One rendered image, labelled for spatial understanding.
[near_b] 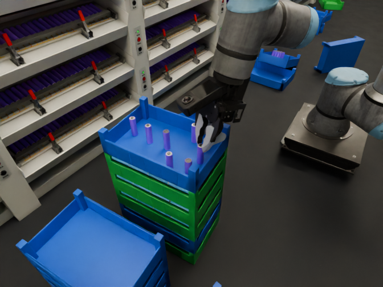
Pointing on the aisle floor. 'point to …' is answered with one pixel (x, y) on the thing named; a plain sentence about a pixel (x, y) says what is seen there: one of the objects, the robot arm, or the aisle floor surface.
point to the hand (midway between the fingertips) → (200, 145)
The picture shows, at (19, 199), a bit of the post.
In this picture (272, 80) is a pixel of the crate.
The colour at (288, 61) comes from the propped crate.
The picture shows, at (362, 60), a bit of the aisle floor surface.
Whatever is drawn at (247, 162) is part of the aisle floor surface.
